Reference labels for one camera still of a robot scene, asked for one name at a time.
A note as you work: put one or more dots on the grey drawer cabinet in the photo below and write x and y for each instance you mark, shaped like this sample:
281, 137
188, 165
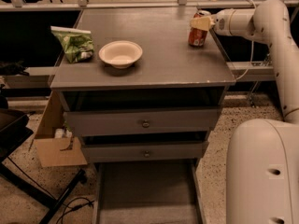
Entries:
161, 108

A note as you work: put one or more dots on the black chair base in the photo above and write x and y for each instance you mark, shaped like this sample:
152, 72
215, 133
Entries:
16, 207

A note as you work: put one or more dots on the grey metal rail frame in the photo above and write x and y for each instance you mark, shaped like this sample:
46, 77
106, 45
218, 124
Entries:
249, 72

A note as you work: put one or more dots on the grey open bottom drawer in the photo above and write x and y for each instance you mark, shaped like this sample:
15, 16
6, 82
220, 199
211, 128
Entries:
147, 192

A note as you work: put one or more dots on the grey top drawer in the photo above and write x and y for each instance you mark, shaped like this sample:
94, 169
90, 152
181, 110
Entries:
119, 122

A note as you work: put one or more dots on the red coke can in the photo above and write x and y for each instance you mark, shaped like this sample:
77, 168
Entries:
197, 37

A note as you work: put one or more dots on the green chip bag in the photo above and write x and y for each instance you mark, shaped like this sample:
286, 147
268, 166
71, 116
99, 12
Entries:
77, 44

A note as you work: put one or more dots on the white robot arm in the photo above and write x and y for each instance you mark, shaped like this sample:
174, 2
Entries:
262, 162

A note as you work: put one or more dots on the brown cardboard box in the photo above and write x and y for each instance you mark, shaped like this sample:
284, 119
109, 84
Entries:
55, 145

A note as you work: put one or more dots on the grey middle drawer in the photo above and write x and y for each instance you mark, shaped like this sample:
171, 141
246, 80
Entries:
144, 152

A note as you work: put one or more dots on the white paper bowl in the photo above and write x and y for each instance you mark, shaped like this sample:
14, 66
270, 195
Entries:
120, 54

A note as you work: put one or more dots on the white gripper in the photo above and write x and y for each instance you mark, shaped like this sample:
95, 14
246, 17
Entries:
221, 22

